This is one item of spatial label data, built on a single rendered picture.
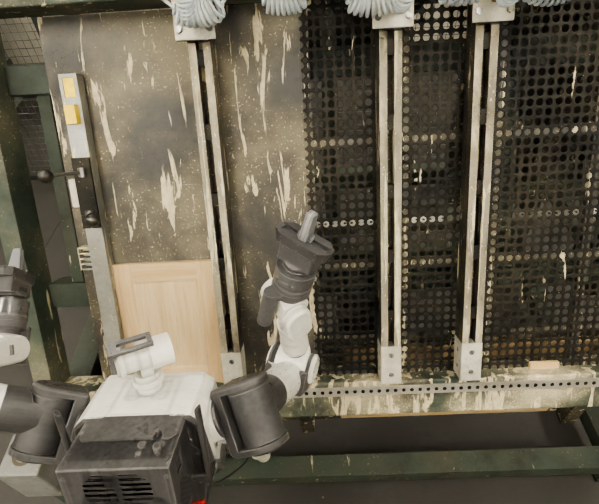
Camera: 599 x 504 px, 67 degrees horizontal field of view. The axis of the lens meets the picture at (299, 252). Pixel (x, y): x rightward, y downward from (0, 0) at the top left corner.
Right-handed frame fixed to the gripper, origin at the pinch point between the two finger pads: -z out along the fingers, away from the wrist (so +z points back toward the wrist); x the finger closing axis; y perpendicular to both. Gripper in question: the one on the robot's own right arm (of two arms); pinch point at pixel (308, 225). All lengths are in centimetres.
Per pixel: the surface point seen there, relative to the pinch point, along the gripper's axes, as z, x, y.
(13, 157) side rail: 28, 92, -3
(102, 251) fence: 45, 60, -1
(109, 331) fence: 68, 51, -8
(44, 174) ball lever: 21, 71, -8
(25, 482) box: 95, 44, -45
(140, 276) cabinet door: 51, 49, 3
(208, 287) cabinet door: 50, 31, 13
